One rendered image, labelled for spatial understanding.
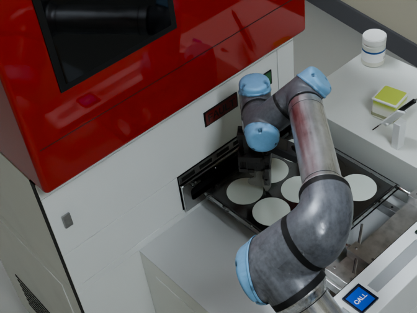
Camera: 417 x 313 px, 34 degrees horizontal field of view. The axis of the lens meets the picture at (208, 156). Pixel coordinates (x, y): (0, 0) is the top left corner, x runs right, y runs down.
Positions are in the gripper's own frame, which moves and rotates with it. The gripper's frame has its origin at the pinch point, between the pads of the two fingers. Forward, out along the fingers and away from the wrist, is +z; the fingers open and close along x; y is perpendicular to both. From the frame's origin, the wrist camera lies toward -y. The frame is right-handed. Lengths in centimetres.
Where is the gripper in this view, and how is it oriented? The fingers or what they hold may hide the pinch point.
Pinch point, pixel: (269, 186)
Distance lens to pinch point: 184.4
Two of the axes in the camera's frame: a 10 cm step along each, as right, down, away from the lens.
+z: 1.0, 7.3, 6.8
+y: -9.9, -0.1, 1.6
